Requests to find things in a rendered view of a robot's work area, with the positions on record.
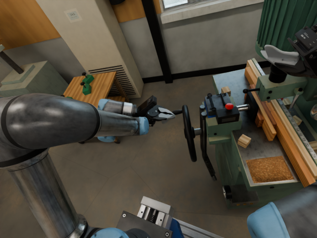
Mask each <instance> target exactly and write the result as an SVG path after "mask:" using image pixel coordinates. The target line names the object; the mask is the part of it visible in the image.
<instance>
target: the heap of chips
mask: <svg viewBox="0 0 317 238"><path fill-rule="evenodd" d="M246 163H247V166H248V168H249V171H250V174H251V177H252V180H253V183H263V182H273V181H283V180H293V179H294V177H293V175H292V174H291V172H290V170H289V168H288V166H287V164H286V162H285V160H284V158H283V156H276V157H267V158H259V159H252V160H246Z"/></svg>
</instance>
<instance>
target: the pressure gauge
mask: <svg viewBox="0 0 317 238"><path fill-rule="evenodd" d="M222 188H223V192H225V193H224V197H225V200H227V199H232V192H231V189H230V186H229V185H224V186H223V185H222Z"/></svg>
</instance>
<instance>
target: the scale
mask: <svg viewBox="0 0 317 238"><path fill-rule="evenodd" d="M255 65H256V66H257V68H258V69H259V71H260V73H261V74H262V75H263V76H264V75H265V73H264V72H263V70H262V69H261V67H260V65H259V64H255ZM277 100H278V102H279V103H280V105H281V106H282V108H283V110H284V112H285V113H286V115H287V116H288V118H289V120H290V121H291V123H292V124H293V126H294V127H295V129H296V131H297V132H298V134H299V136H300V137H301V139H302V140H303V142H304V144H305V146H306V147H307V149H308V150H309V152H310V153H311V155H312V157H313V158H314V159H317V155H316V153H315V151H314V150H313V148H312V147H311V145H310V144H309V142H308V141H307V139H306V137H305V136H304V134H303V133H302V131H301V130H300V128H299V126H298V125H297V123H296V122H295V120H294V119H293V117H292V116H291V114H290V112H289V111H288V110H287V108H286V106H285V105H284V103H283V101H282V100H281V99H277Z"/></svg>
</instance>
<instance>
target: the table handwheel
mask: <svg viewBox="0 0 317 238"><path fill-rule="evenodd" d="M182 112H183V119H184V135H185V138H186V139H187V144H188V149H189V154H190V158H191V161H192V162H196V161H197V156H196V151H195V145H194V138H195V136H197V135H201V128H194V127H192V126H191V121H190V116H189V111H188V106H187V105H183V106H182Z"/></svg>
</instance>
